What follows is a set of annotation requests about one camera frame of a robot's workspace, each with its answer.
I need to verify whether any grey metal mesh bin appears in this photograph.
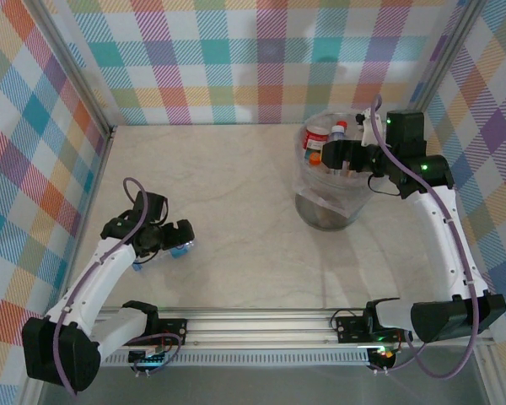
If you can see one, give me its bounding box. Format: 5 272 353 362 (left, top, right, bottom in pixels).
293 110 376 231

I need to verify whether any aluminium frame post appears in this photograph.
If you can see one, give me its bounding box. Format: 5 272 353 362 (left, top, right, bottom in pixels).
33 0 117 138
402 0 488 130

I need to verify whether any aluminium side rail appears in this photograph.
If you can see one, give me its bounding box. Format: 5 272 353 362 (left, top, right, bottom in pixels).
46 125 118 316

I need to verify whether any grey metal panel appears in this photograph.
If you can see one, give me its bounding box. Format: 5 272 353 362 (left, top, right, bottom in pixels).
37 365 490 405

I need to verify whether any left controller board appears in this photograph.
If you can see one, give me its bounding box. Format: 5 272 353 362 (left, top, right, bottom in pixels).
127 344 172 375

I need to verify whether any clear plastic bin liner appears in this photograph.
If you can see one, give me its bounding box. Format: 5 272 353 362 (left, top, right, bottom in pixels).
293 110 376 216

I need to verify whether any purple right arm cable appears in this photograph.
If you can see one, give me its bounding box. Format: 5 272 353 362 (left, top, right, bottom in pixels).
369 94 482 381

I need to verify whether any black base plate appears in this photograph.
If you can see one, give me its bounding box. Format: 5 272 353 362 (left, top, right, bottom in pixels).
334 312 415 343
155 318 190 346

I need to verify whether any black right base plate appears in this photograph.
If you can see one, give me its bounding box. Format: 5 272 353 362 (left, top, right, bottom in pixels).
334 312 415 343

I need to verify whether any right controller board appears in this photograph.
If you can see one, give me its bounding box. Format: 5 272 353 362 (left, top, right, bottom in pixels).
367 344 401 371

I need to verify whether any slotted grey cable duct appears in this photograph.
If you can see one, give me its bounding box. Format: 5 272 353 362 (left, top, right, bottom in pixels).
46 353 371 368

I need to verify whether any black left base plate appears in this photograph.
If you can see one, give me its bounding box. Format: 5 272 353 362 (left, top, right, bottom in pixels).
155 318 190 346

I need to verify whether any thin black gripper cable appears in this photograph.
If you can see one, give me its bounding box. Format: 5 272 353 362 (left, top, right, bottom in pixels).
367 173 402 197

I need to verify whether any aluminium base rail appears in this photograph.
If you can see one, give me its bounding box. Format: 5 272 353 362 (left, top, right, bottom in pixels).
100 306 497 352

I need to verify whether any controller board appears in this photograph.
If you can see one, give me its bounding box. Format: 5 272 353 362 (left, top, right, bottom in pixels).
367 344 401 371
127 344 172 375

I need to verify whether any red label clear bottle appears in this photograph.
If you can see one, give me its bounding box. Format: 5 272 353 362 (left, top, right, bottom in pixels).
303 125 331 152

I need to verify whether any clear bottle blue Ganten label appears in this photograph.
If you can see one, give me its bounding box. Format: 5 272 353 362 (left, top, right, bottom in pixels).
131 242 191 273

